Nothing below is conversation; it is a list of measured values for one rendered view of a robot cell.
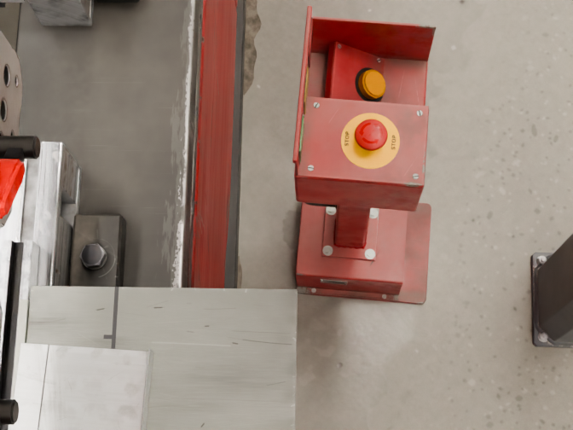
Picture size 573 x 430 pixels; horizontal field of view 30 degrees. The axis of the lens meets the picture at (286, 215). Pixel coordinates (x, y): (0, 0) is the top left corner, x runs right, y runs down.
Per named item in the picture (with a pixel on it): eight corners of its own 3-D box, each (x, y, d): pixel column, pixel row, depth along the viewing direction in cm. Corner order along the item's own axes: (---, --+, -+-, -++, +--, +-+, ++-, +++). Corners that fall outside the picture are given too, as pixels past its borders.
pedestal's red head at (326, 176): (416, 212, 141) (429, 171, 124) (295, 202, 142) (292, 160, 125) (425, 72, 146) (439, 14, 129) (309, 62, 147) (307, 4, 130)
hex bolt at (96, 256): (106, 270, 115) (103, 266, 114) (81, 269, 116) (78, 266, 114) (107, 246, 116) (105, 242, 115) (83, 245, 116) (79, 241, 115)
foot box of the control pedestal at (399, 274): (425, 305, 205) (431, 293, 193) (295, 293, 206) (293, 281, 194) (431, 205, 210) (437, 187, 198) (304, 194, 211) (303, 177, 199)
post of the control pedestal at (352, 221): (363, 248, 196) (379, 156, 143) (334, 246, 196) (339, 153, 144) (366, 219, 197) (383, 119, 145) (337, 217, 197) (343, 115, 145)
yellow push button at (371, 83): (375, 104, 141) (385, 101, 140) (352, 96, 139) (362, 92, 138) (377, 78, 142) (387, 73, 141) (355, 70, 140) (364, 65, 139)
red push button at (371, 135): (384, 159, 131) (386, 149, 128) (352, 156, 132) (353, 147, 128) (387, 128, 132) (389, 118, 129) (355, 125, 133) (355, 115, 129)
